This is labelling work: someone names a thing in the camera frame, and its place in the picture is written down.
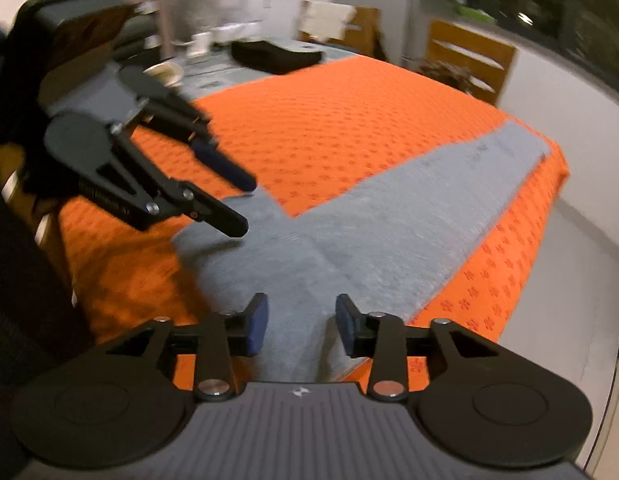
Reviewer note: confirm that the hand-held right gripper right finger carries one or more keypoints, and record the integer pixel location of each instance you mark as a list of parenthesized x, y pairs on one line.
[(345, 324)]

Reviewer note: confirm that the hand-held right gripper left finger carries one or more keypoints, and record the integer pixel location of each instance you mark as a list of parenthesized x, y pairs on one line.
[(256, 325)]

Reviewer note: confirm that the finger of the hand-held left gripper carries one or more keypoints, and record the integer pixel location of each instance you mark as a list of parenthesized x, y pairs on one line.
[(224, 162), (219, 217)]

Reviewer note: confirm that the grey sweater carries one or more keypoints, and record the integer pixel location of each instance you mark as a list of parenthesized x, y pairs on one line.
[(389, 220)]

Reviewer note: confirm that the leaf patterned tablecloth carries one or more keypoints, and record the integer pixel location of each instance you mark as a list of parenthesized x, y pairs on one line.
[(214, 77)]

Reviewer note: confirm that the cream pink folded garment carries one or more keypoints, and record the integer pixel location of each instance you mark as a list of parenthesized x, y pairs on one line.
[(164, 74)]

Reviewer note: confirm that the black folded garment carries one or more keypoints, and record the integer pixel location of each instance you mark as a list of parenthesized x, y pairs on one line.
[(274, 56)]

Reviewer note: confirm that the white power adapter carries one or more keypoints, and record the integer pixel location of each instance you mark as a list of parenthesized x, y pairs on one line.
[(200, 45)]

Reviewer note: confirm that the orange patterned mat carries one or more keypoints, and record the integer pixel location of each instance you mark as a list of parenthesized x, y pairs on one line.
[(339, 120)]

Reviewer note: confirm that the white appliance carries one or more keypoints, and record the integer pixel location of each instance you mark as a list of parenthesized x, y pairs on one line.
[(237, 32)]

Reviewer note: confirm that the white plastic bag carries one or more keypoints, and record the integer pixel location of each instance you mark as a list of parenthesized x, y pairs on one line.
[(214, 0)]

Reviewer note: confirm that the cream cloth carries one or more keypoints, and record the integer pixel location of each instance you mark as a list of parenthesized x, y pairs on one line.
[(329, 20)]

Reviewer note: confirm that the wooden chair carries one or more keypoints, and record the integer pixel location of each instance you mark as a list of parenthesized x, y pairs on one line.
[(469, 35), (367, 30)]

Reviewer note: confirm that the dark window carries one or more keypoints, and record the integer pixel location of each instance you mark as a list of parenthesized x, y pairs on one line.
[(554, 5)]

